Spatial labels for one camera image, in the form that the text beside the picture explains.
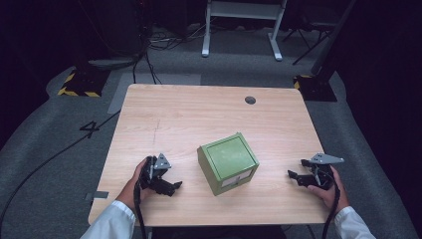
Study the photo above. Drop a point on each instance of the grey flat stand base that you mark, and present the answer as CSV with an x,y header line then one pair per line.
x,y
112,63

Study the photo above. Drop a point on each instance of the green box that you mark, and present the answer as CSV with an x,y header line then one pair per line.
x,y
229,162

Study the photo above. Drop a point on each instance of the dark round table grommet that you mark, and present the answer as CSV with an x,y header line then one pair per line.
x,y
250,100

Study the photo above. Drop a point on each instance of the grey floor tape piece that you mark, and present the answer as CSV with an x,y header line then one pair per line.
x,y
99,195

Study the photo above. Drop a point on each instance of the person's left hand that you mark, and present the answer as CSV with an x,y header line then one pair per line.
x,y
131,191

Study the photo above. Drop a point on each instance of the person's right hand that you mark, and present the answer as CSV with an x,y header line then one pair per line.
x,y
335,195

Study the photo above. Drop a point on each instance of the black stand with striped base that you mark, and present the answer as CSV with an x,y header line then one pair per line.
x,y
84,84
320,86

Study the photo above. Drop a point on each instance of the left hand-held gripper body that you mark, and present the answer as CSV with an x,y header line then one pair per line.
x,y
151,171

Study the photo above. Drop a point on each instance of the black folding stand legs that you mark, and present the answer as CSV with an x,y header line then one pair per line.
x,y
308,36

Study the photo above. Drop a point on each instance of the white metal stand frame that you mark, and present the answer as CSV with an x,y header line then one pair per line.
x,y
244,10

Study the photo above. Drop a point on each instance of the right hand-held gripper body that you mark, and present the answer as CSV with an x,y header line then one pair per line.
x,y
323,172

